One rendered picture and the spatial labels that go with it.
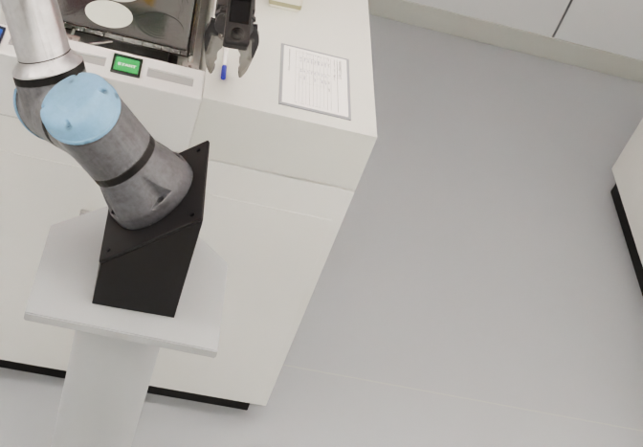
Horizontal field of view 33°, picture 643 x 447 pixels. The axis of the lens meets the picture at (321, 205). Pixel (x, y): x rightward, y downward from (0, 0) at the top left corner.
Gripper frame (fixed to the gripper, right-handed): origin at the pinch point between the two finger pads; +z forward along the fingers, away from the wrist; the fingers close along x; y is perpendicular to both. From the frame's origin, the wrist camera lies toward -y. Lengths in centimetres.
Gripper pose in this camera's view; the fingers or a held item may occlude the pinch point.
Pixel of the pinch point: (226, 71)
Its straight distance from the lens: 210.8
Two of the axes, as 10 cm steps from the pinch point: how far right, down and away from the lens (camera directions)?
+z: -2.0, 7.4, 6.4
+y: -0.4, -6.6, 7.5
